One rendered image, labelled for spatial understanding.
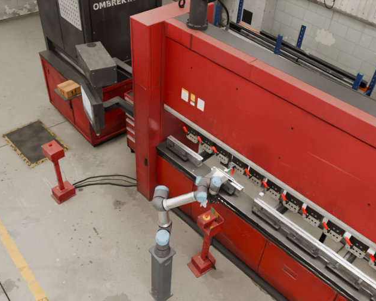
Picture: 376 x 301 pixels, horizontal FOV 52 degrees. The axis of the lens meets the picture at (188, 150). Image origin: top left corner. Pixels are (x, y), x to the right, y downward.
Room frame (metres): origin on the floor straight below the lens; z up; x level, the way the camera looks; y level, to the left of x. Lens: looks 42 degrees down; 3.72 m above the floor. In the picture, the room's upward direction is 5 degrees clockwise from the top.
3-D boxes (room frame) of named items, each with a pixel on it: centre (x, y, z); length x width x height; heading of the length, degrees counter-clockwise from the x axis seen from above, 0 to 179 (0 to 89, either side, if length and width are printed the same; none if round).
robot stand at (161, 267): (1.92, 0.15, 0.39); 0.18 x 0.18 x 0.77; 44
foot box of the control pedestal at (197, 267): (2.28, -0.24, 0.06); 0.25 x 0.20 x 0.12; 128
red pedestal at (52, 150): (3.12, 1.51, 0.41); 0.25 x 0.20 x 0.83; 138
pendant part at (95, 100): (3.10, 0.98, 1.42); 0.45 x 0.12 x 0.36; 30
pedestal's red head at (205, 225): (2.30, -0.27, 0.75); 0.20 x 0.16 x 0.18; 38
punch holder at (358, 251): (1.81, -1.39, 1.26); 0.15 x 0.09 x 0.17; 48
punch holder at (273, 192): (2.35, -0.80, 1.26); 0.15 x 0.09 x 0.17; 48
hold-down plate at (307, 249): (2.02, -1.08, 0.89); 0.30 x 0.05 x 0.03; 48
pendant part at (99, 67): (3.19, 0.93, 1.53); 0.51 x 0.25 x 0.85; 30
